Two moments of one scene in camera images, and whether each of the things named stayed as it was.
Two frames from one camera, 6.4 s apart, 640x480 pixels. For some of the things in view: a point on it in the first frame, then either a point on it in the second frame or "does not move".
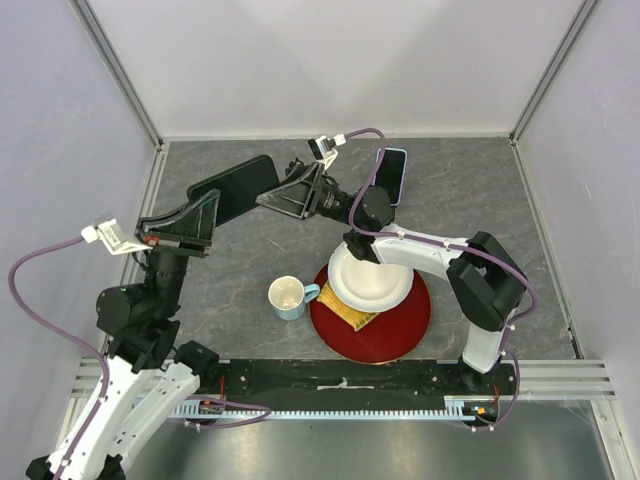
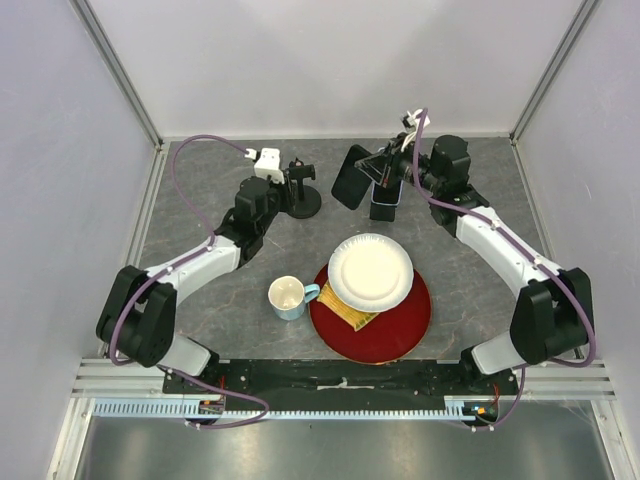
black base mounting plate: (355, 381) does not move
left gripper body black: (167, 270) -> (275, 200)
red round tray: (392, 335) does not move
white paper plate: (367, 284) does not move
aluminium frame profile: (565, 377) does not move
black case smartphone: (238, 187) -> (352, 183)
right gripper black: (299, 197) -> (386, 163)
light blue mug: (288, 296) does not move
